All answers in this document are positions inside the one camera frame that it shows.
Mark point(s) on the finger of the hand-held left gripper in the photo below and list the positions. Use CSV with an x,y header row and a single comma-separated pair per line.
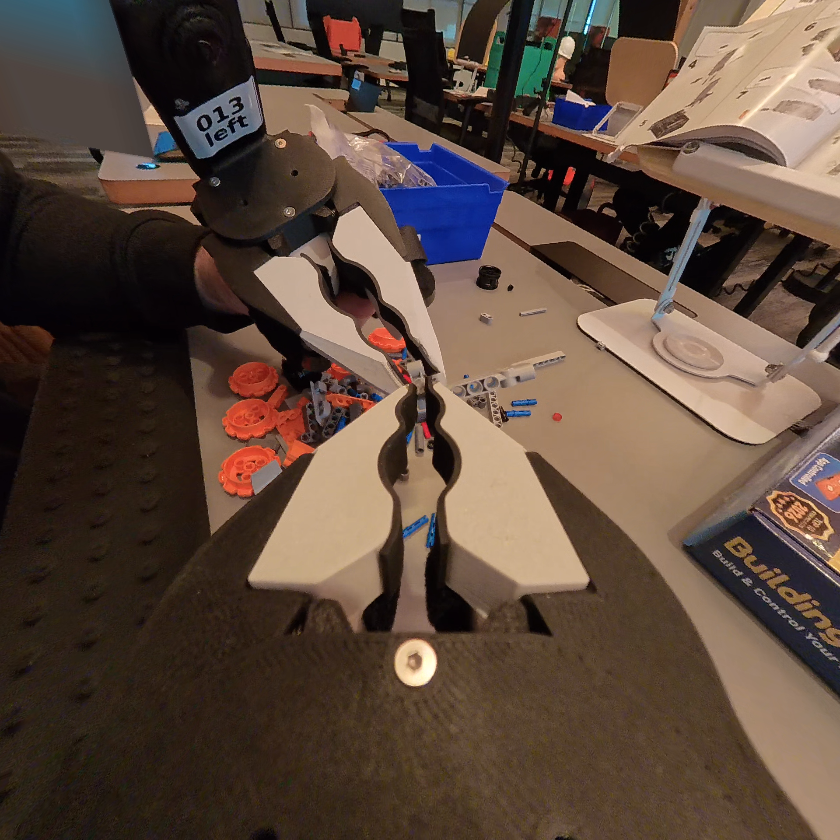
x,y
394,282
308,308

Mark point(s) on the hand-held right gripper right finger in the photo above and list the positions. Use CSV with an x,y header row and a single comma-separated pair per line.
x,y
512,518

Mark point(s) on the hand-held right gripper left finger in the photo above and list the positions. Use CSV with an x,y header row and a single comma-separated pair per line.
x,y
328,518

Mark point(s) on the grey cross connector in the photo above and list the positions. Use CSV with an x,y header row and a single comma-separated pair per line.
x,y
422,401

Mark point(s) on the white instruction booklet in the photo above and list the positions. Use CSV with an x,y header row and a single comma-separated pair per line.
x,y
754,79

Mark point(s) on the person's left forearm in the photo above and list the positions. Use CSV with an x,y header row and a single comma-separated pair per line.
x,y
85,262

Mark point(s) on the person's left hand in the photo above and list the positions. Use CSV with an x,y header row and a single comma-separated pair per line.
x,y
216,285

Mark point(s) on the orange gear wheel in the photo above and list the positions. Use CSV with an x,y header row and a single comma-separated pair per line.
x,y
386,340
236,471
253,379
249,418

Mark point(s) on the blue plastic bin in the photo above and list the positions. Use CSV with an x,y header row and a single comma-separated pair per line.
x,y
581,113
453,210

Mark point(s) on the small black wheel hub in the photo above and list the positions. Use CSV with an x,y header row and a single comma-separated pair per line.
x,y
489,277

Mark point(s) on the light grey holed beam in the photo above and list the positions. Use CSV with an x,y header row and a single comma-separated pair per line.
x,y
492,407

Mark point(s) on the clear bag of parts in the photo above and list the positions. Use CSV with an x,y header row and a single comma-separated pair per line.
x,y
374,157

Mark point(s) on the long light grey beam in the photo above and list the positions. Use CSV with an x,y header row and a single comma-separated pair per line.
x,y
535,362

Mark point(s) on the black dimpled pad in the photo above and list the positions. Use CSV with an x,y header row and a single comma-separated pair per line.
x,y
98,525

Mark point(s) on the blue robot kit box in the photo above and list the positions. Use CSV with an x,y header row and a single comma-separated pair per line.
x,y
761,577

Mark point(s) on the clear plastic box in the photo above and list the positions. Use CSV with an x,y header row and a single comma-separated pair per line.
x,y
620,118

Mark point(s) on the beige panel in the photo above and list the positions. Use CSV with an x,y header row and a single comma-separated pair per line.
x,y
640,69

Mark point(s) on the white metal stand frame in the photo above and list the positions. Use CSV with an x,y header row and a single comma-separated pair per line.
x,y
689,354

